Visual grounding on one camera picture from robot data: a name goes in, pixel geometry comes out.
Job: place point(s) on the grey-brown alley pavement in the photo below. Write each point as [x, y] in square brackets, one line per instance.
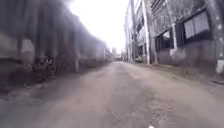
[116, 96]

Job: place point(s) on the white drainpipe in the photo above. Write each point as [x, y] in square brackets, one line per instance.
[147, 40]

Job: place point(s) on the pale tall building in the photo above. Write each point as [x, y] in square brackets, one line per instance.
[135, 30]

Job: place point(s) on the robot's own part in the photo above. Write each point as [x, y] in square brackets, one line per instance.
[151, 126]

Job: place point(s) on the long dark building wall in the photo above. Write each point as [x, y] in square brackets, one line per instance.
[50, 40]

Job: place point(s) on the grey brick building with windows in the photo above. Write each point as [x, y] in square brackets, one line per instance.
[186, 33]

